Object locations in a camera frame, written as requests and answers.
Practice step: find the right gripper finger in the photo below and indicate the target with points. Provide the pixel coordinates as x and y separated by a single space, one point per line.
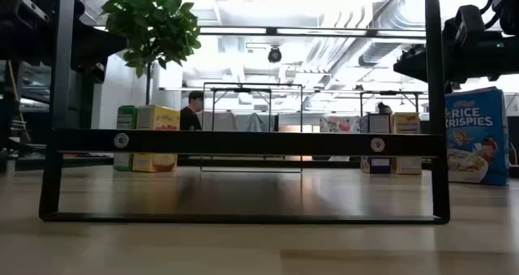
415 68

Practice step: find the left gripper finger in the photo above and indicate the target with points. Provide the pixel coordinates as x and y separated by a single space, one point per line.
101 48

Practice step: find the yellow Corn Pops cereal box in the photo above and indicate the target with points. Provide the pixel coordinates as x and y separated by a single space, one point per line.
158 119
406 123

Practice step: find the dark blue cereal box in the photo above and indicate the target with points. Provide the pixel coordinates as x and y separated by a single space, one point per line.
376 124

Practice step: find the green Apple Jacks cereal box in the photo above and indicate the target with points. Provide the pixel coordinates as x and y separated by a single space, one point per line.
126 119

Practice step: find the blue Rice Krispies cereal box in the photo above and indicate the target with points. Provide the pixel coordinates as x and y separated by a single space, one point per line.
476 137

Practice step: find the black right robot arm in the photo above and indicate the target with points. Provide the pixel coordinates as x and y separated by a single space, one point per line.
509 7

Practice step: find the black ceiling spotlight cluster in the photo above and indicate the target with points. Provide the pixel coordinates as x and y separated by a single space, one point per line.
413 52

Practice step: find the potted green artificial plant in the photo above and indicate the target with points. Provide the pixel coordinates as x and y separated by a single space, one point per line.
154 27

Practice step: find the dark background shelving unit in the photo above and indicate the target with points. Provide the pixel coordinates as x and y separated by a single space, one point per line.
87 104

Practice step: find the colourful printed background item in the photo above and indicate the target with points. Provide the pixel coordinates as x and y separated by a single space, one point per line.
338 125

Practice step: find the person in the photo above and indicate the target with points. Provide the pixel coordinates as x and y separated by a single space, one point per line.
190 117

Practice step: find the black linear ceiling light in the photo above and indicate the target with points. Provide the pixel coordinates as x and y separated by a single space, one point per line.
271 31

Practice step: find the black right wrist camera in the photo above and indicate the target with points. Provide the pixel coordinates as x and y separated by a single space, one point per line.
466 25

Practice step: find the black round ceiling camera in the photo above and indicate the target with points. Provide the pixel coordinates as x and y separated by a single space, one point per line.
275 55

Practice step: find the black frame wooden shelf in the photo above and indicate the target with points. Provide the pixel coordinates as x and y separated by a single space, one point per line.
243 143

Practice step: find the black aluminium rig frame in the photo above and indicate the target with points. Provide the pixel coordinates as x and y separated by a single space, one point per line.
243 163

